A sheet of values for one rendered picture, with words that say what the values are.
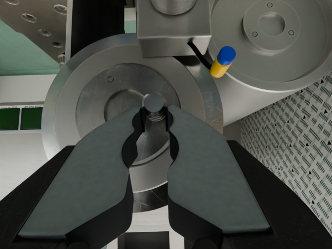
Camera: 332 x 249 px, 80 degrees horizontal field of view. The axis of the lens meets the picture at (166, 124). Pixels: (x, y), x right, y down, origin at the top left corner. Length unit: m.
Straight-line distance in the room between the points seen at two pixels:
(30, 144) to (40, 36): 0.25
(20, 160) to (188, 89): 0.50
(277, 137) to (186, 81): 0.18
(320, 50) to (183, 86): 0.12
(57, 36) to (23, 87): 3.17
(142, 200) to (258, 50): 0.16
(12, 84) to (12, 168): 3.20
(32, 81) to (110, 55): 3.45
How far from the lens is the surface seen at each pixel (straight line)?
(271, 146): 0.32
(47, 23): 0.48
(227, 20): 0.20
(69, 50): 0.21
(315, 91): 0.25
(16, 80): 3.76
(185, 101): 0.15
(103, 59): 0.17
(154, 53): 0.16
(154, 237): 0.60
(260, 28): 0.21
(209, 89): 0.17
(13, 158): 0.61
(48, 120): 0.19
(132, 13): 0.63
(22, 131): 0.59
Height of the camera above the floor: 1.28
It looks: 8 degrees down
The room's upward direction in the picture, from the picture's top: 178 degrees clockwise
